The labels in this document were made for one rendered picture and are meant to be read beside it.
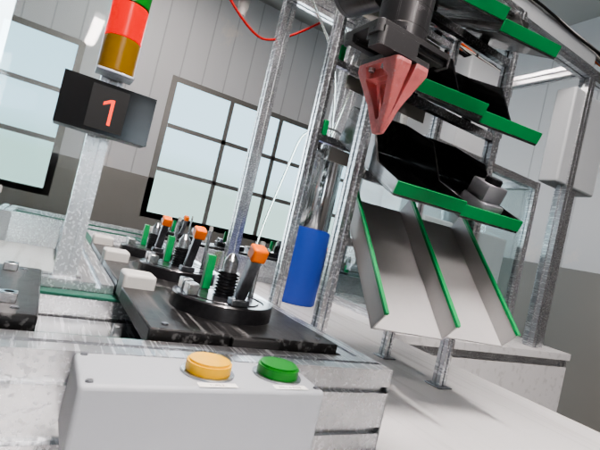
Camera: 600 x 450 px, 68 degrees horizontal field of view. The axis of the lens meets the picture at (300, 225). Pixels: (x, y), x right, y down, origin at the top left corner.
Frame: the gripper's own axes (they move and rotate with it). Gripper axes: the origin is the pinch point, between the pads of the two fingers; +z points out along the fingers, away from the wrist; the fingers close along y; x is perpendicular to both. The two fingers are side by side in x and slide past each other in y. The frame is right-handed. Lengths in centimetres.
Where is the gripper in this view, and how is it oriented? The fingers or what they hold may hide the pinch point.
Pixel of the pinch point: (379, 126)
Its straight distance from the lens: 50.2
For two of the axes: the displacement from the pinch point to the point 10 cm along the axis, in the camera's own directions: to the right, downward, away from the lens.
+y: -8.5, -2.0, -4.9
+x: 4.8, 1.1, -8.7
